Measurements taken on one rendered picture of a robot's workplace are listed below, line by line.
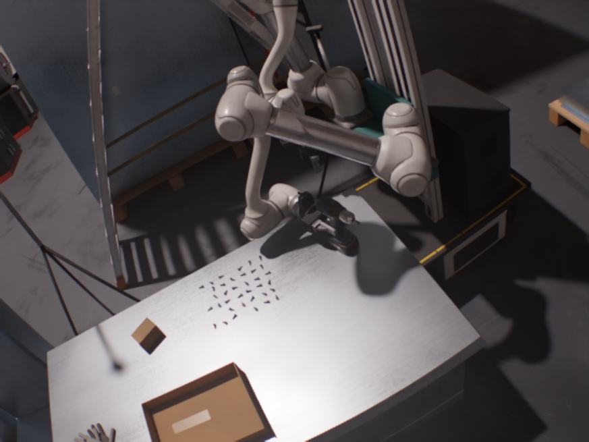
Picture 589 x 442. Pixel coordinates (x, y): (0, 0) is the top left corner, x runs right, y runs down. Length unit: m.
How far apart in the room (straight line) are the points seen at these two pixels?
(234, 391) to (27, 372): 1.48
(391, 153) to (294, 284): 0.63
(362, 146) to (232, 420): 1.03
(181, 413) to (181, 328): 0.41
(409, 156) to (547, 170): 1.73
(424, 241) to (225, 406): 1.23
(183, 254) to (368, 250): 1.67
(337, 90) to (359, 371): 1.20
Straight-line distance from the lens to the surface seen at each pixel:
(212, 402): 1.67
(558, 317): 2.40
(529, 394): 2.19
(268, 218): 1.89
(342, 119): 2.18
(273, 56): 1.94
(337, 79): 2.07
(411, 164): 1.54
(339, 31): 3.74
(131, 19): 3.34
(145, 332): 1.92
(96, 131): 2.76
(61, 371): 2.24
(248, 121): 1.47
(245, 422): 1.58
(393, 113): 1.71
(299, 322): 1.71
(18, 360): 2.66
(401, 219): 2.37
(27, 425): 3.15
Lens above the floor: 2.02
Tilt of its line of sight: 42 degrees down
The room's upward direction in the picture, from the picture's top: 23 degrees counter-clockwise
